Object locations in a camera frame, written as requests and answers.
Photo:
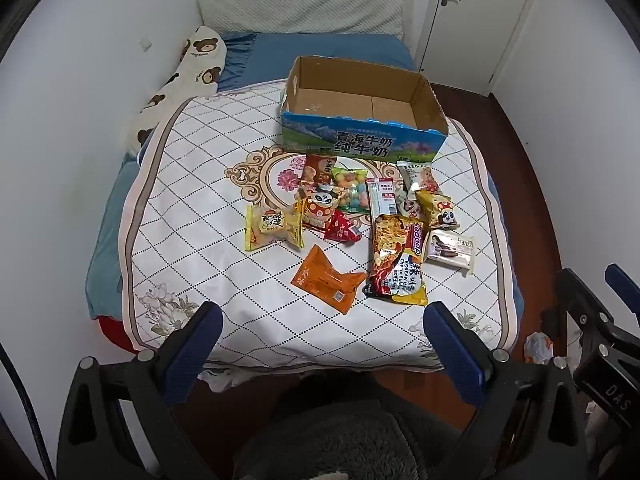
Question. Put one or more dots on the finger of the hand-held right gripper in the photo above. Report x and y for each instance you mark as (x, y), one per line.
(622, 285)
(582, 320)

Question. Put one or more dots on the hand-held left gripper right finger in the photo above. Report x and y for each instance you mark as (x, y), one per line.
(452, 355)

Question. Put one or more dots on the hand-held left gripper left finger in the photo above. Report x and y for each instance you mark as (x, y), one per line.
(197, 342)

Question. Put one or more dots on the white chocolate wafer packet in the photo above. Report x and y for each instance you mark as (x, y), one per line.
(450, 250)

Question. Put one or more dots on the instant noodle packet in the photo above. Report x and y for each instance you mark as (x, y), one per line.
(397, 257)

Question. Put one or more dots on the yellow panda snack packet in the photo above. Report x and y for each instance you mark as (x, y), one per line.
(440, 210)

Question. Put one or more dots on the small red triangular packet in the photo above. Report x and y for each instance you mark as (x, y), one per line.
(341, 229)

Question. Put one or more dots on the red grey spicy strip packet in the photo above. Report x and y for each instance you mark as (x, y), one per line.
(382, 197)

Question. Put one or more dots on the printed cardboard box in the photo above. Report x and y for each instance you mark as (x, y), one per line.
(350, 140)

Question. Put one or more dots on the crumpled white plastic bag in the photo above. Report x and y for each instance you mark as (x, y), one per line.
(537, 349)

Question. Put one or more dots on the red cloth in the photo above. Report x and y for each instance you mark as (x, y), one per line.
(117, 335)

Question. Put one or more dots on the white diamond pattern quilt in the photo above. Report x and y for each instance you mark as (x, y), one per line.
(200, 260)

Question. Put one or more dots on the grey fleece clothing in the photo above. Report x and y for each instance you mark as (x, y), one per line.
(350, 425)

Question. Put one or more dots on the white cow pattern packet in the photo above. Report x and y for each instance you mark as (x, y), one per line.
(407, 203)

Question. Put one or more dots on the white grey cartoon packet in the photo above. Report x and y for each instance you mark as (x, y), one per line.
(417, 177)

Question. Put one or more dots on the orange panda mushroom packet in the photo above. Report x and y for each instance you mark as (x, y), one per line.
(320, 206)

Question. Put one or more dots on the green candy ball packet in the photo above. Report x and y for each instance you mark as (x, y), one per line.
(352, 187)

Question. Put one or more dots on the red orange snack packet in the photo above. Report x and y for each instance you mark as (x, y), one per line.
(317, 169)

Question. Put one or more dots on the bear print pillow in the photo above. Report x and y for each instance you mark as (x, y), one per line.
(200, 60)

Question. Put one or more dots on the white door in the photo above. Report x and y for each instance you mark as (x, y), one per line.
(490, 20)

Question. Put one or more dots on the grey white pillow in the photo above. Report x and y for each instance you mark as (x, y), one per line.
(300, 10)

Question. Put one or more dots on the white wall socket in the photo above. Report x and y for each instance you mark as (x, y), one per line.
(146, 43)

